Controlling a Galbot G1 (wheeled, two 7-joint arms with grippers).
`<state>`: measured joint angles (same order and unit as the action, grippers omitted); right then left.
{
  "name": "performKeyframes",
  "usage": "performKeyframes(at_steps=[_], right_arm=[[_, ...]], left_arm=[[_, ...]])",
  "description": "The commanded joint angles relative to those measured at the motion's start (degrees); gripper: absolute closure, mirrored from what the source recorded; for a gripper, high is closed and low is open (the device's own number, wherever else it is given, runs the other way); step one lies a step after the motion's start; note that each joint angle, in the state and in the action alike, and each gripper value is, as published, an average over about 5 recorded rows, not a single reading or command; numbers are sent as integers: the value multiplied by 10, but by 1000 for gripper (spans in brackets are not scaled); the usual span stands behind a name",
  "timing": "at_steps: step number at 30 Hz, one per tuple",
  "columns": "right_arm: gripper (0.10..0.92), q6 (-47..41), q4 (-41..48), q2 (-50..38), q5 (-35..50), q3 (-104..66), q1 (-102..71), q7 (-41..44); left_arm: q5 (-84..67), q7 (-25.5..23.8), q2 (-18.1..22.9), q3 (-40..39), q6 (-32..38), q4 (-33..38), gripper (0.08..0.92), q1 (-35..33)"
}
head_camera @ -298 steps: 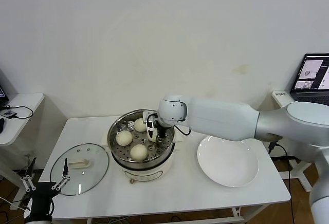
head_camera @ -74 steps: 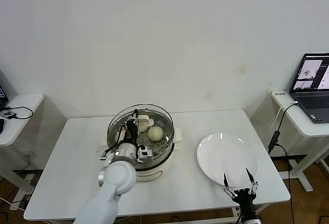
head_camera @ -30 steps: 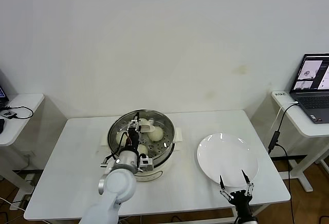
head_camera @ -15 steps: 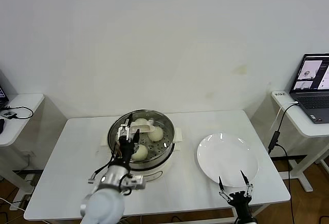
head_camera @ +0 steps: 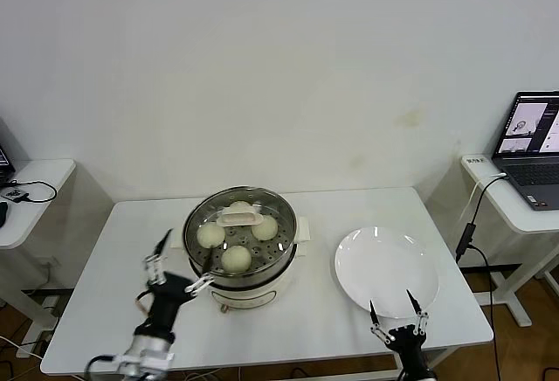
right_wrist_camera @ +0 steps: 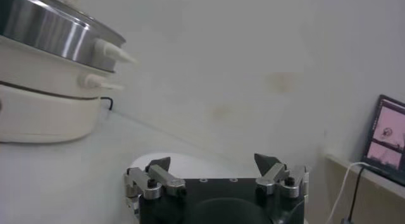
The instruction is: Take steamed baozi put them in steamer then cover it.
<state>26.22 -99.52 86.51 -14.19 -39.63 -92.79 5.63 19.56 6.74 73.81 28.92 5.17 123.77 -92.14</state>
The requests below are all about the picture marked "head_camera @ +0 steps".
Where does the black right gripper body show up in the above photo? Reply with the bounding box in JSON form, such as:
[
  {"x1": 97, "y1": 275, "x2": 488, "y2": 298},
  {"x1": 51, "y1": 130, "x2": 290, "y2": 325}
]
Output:
[{"x1": 383, "y1": 322, "x2": 431, "y2": 376}]

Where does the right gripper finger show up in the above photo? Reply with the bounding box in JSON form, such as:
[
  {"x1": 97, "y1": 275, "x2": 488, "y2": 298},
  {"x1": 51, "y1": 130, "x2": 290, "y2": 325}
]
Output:
[
  {"x1": 405, "y1": 288, "x2": 431, "y2": 337},
  {"x1": 369, "y1": 299, "x2": 397, "y2": 346}
]

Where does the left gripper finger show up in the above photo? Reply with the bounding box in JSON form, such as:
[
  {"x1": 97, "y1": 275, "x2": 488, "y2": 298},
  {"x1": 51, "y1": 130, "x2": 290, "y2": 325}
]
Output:
[
  {"x1": 183, "y1": 247, "x2": 216, "y2": 297},
  {"x1": 142, "y1": 228, "x2": 175, "y2": 287}
]

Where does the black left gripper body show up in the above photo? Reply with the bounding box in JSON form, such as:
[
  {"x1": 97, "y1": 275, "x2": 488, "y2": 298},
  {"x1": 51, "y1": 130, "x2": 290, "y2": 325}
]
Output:
[{"x1": 146, "y1": 271, "x2": 196, "y2": 334}]

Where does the glass lid cream handle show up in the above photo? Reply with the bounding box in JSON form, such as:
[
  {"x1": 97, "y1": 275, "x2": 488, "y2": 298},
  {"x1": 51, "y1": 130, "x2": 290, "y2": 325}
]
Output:
[{"x1": 183, "y1": 186, "x2": 298, "y2": 275}]

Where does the stainless steel steamer basket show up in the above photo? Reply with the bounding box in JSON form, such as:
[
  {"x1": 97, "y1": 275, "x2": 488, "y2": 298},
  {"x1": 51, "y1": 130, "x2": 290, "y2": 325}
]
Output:
[{"x1": 182, "y1": 185, "x2": 299, "y2": 289}]

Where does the cream electric cooking pot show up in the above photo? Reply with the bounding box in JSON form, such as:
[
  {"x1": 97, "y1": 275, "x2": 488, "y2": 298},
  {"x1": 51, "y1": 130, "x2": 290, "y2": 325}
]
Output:
[{"x1": 169, "y1": 217, "x2": 312, "y2": 315}]

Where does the white round plate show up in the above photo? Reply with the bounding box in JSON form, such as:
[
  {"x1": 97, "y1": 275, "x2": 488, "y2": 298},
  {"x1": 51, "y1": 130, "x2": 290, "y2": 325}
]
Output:
[{"x1": 335, "y1": 225, "x2": 440, "y2": 320}]

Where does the white power strip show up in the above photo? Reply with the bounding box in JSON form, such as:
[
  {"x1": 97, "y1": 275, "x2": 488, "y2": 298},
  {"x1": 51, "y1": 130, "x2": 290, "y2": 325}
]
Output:
[{"x1": 41, "y1": 294, "x2": 62, "y2": 317}]

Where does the white side table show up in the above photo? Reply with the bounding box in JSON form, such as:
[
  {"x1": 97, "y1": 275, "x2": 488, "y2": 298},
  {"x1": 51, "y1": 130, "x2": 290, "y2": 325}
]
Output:
[
  {"x1": 0, "y1": 158, "x2": 78, "y2": 356},
  {"x1": 461, "y1": 153, "x2": 559, "y2": 329}
]

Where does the grey open laptop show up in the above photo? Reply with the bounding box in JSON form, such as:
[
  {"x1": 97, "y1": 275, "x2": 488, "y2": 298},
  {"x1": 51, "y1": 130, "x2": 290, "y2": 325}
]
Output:
[{"x1": 493, "y1": 90, "x2": 559, "y2": 212}]

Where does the black open laptop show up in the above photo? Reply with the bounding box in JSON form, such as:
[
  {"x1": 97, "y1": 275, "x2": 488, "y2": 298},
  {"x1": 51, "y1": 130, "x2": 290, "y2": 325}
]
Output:
[{"x1": 0, "y1": 116, "x2": 17, "y2": 188}]

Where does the black cable with adapter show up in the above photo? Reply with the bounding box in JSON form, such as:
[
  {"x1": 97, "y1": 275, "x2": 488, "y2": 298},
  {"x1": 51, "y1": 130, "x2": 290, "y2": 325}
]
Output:
[{"x1": 455, "y1": 174, "x2": 510, "y2": 381}]

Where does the thin black looped cable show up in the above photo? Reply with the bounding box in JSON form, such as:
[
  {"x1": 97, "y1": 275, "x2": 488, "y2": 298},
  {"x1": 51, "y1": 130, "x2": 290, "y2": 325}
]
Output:
[{"x1": 8, "y1": 178, "x2": 59, "y2": 204}]

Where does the white floor cable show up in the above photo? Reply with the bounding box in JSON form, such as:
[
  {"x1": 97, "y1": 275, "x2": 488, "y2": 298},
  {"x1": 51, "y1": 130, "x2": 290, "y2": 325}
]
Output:
[{"x1": 0, "y1": 335, "x2": 45, "y2": 361}]

